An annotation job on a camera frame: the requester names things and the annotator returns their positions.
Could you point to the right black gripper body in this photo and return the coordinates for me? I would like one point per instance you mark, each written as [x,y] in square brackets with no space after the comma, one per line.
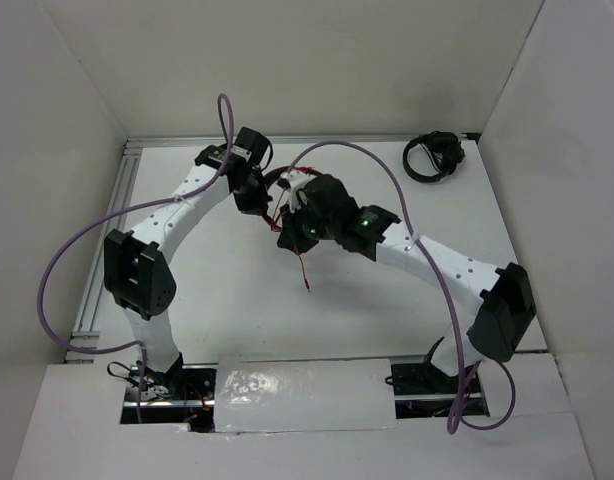
[305,228]

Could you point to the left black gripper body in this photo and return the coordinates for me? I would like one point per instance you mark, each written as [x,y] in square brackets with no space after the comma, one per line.
[248,199]

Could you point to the red black headphones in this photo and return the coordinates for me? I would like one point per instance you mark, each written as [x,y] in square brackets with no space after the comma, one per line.
[279,197]

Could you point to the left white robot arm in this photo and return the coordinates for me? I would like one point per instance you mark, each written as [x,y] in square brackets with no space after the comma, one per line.
[137,262]

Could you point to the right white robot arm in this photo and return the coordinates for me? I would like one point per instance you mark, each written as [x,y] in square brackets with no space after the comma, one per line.
[499,299]

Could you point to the black headphones in corner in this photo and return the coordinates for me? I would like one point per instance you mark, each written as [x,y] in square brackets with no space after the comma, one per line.
[443,149]

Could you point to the white taped cover sheet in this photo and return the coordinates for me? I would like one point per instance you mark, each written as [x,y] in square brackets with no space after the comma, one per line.
[303,396]

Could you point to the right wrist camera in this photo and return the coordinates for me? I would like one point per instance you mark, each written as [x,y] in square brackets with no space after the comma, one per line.
[292,182]

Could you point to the aluminium table frame rail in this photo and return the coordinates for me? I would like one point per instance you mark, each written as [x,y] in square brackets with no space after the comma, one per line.
[190,141]

